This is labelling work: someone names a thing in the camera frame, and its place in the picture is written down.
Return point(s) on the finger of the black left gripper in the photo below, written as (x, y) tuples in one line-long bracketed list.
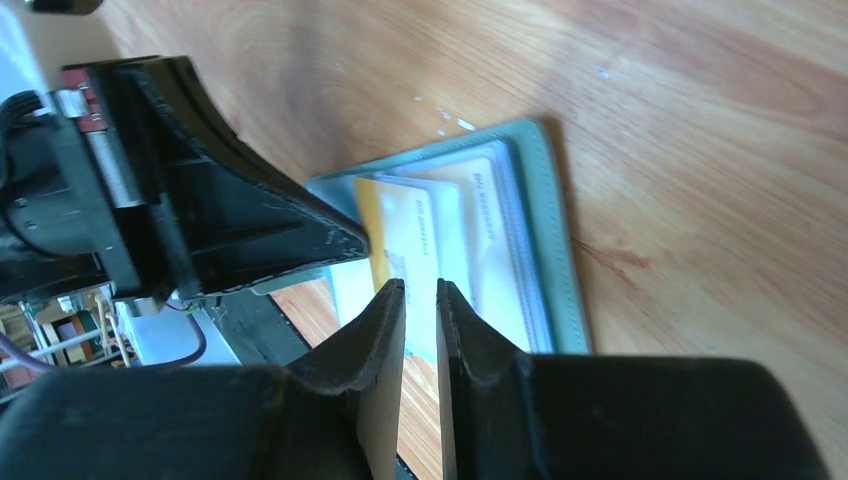
[(227, 218)]

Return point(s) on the teal card holder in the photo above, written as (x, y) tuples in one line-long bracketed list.
[(534, 217)]

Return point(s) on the yellow credit card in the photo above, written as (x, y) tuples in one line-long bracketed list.
[(399, 223)]

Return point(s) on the pale card in sleeve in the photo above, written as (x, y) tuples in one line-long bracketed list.
[(495, 291)]

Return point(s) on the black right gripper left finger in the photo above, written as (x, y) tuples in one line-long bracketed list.
[(331, 414)]

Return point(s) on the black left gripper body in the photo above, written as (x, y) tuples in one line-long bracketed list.
[(84, 199)]

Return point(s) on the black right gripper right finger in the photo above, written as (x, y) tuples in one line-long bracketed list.
[(509, 414)]

